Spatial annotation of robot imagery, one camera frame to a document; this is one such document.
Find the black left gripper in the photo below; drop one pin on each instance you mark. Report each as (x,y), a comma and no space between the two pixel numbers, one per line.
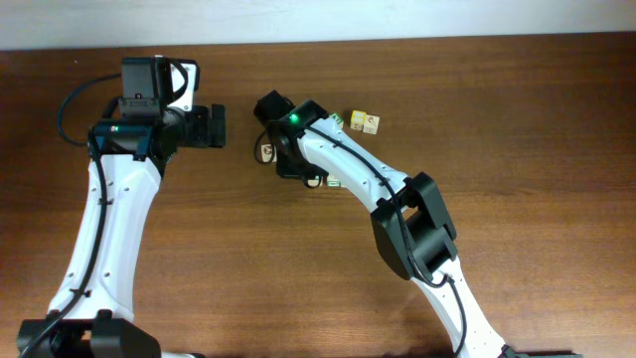
(203,132)

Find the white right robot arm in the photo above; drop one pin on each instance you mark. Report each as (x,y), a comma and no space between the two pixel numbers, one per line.
(412,227)

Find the soccer ball wooden block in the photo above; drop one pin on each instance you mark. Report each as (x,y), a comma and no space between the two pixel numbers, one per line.
(267,153)

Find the green N wooden block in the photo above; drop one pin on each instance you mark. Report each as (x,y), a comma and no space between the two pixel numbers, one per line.
(339,120)

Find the yellow J wooden block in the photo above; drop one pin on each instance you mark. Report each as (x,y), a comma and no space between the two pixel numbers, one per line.
(357,120)

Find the yellow W wooden block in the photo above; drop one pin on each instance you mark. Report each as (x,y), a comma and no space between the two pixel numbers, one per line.
(371,124)

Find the white back board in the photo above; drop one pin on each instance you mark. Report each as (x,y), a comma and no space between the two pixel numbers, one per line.
(60,24)

